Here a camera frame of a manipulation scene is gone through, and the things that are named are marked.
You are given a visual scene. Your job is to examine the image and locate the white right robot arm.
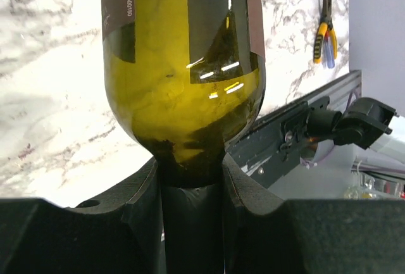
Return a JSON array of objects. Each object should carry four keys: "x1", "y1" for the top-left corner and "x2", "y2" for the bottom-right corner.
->
[{"x1": 306, "y1": 97, "x2": 404, "y2": 163}]

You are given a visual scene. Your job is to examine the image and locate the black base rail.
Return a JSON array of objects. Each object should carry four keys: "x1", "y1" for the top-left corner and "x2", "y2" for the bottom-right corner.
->
[{"x1": 228, "y1": 70, "x2": 361, "y2": 188}]

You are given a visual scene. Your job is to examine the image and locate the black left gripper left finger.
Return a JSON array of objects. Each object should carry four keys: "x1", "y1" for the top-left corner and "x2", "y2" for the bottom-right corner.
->
[{"x1": 1, "y1": 159, "x2": 162, "y2": 273}]

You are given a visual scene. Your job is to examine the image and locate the tall green bottle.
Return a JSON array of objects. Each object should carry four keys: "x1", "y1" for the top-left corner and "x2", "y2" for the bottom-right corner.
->
[{"x1": 101, "y1": 0, "x2": 266, "y2": 273}]

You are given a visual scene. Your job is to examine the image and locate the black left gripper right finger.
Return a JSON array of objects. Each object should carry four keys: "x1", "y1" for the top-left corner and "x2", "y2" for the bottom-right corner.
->
[{"x1": 223, "y1": 156, "x2": 404, "y2": 273}]

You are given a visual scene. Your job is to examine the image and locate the yellow handled pliers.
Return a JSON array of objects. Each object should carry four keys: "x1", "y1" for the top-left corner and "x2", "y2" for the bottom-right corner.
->
[{"x1": 313, "y1": 0, "x2": 337, "y2": 69}]

